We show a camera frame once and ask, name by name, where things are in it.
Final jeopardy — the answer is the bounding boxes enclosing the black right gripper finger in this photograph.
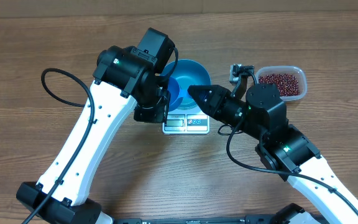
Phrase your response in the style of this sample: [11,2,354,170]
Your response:
[191,94,211,116]
[188,85,219,96]

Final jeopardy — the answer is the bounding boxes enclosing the blue plastic measuring scoop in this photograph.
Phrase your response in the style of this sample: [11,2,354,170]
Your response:
[168,75,196,112]

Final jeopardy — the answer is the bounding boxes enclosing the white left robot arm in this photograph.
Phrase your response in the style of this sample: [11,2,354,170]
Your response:
[16,28,178,224]

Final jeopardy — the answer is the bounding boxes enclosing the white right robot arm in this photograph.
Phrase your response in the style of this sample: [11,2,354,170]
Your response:
[188,83,358,223]

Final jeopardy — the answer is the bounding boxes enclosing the teal blue bowl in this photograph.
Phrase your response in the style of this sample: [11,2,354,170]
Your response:
[162,59,211,110]

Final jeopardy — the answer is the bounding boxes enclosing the white digital kitchen scale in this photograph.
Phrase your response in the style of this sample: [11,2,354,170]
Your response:
[162,105,210,134]

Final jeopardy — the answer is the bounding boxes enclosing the red adzuki beans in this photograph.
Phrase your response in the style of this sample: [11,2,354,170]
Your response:
[259,73,300,96]

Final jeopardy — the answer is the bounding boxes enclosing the clear plastic food container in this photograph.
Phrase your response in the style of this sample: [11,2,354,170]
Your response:
[255,65,308,101]

